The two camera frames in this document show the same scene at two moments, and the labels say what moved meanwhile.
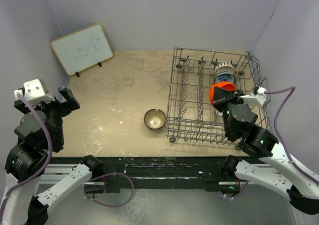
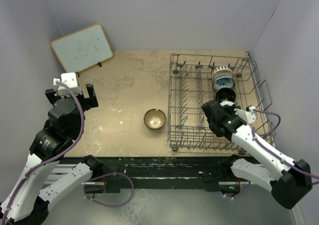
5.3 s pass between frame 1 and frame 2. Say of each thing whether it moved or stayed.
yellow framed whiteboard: stayed
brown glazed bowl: stayed
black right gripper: moved
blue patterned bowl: moved
